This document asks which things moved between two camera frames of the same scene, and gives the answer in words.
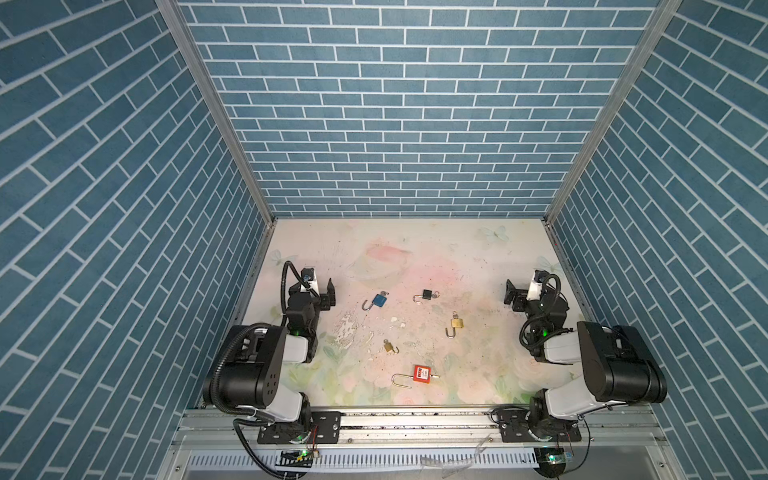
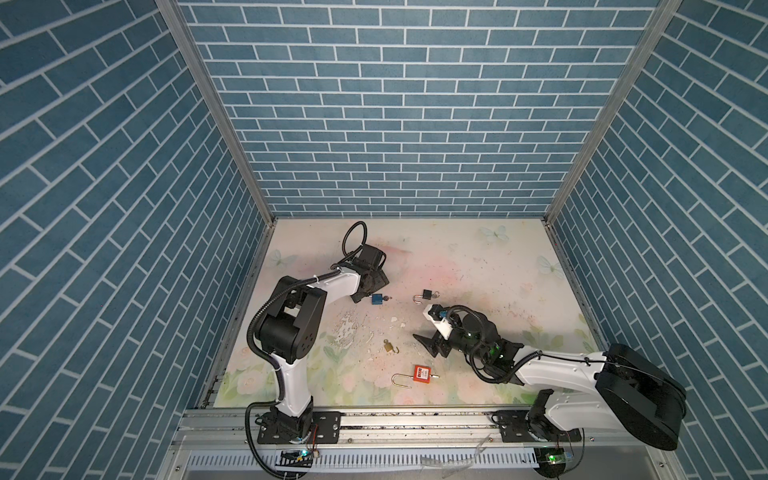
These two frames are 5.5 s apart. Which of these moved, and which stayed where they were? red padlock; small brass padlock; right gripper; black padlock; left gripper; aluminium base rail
Moved: right gripper; left gripper
Stayed: small brass padlock; black padlock; red padlock; aluminium base rail
